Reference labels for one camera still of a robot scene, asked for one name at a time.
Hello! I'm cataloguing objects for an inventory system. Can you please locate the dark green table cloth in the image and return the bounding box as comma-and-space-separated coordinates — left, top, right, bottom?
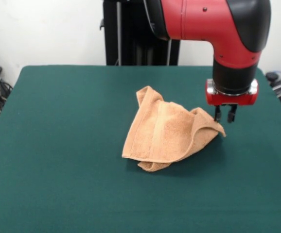
0, 65, 281, 233

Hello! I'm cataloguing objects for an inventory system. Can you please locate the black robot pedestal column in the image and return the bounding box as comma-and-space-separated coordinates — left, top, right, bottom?
99, 0, 181, 66

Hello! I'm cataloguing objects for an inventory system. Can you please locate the tan terry towel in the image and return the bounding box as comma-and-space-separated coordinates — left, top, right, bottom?
121, 85, 227, 173

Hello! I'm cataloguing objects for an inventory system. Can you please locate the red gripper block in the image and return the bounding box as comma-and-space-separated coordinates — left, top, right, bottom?
205, 79, 260, 123

